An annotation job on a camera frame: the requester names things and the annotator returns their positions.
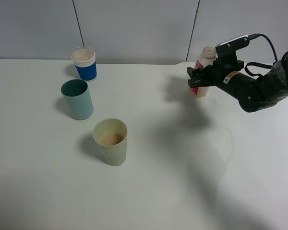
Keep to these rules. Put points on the blue paper cup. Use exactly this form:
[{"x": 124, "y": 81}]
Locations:
[{"x": 85, "y": 62}]

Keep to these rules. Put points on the light green plastic cup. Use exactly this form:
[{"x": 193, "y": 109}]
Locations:
[{"x": 110, "y": 136}]

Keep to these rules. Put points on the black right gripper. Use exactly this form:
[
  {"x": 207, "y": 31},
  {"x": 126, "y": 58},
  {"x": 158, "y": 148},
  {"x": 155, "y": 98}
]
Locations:
[{"x": 216, "y": 75}]

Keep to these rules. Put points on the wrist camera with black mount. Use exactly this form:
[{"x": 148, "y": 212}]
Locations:
[{"x": 226, "y": 51}]

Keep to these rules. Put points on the teal plastic cup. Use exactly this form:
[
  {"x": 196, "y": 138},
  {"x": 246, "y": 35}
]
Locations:
[{"x": 77, "y": 95}]

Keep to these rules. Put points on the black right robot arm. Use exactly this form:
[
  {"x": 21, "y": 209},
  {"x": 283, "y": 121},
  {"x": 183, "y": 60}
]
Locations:
[{"x": 252, "y": 94}]

